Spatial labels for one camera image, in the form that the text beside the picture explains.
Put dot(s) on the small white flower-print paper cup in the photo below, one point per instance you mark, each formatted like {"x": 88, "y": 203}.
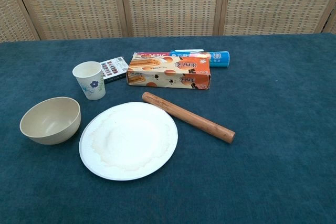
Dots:
{"x": 90, "y": 83}

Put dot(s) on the off-white bowl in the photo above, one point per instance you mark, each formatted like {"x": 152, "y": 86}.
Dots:
{"x": 50, "y": 123}

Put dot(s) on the white round plate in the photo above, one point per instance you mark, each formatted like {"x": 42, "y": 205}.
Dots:
{"x": 128, "y": 142}

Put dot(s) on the orange biscuit box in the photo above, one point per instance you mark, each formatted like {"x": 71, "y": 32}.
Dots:
{"x": 168, "y": 75}

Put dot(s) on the wooden rolling pin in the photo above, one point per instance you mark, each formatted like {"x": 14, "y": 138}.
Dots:
{"x": 189, "y": 117}

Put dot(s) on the small box with coloured squares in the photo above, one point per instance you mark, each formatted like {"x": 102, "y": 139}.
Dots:
{"x": 115, "y": 68}

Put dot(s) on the blue pink plastic wrap box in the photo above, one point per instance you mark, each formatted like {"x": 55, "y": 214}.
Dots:
{"x": 220, "y": 60}

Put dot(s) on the woven wooden folding screen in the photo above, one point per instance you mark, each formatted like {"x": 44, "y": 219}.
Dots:
{"x": 170, "y": 3}

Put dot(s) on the dark blue tablecloth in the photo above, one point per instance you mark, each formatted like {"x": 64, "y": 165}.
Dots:
{"x": 262, "y": 134}

